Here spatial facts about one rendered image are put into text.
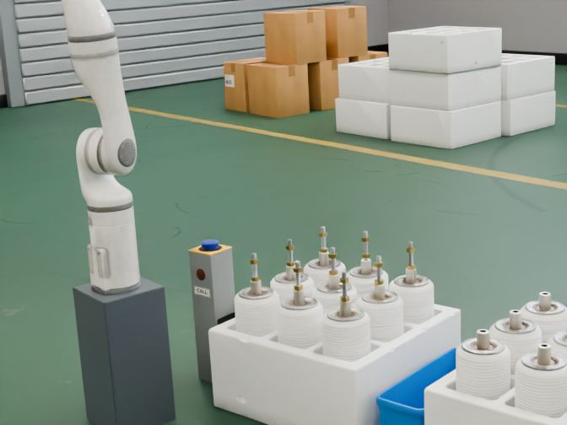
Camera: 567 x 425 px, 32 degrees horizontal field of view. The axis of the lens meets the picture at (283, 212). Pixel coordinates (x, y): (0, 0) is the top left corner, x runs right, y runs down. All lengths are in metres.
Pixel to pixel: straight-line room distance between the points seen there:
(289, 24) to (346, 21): 0.42
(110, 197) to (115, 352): 0.31
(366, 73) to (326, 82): 0.97
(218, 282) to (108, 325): 0.33
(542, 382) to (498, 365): 0.10
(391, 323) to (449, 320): 0.18
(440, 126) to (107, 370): 3.05
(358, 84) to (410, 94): 0.39
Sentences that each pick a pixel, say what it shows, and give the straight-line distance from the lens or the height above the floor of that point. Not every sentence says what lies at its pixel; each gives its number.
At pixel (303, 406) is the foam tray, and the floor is 0.07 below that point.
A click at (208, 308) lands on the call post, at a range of 2.25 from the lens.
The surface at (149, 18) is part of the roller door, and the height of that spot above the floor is 0.53.
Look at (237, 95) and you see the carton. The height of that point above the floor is 0.10.
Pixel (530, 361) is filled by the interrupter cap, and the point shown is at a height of 0.25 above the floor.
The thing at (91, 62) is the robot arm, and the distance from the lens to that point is 1.92.
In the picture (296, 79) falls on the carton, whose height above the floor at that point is 0.21.
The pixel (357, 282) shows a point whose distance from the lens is 2.18.
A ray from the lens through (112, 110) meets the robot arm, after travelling 1.94.
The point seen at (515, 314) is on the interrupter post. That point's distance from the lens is 1.89.
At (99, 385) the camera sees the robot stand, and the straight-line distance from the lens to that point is 2.12.
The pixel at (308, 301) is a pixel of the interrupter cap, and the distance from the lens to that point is 2.05.
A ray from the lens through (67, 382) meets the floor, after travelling 2.42.
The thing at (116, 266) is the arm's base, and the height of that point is 0.36.
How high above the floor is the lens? 0.95
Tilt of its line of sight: 15 degrees down
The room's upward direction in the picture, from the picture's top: 3 degrees counter-clockwise
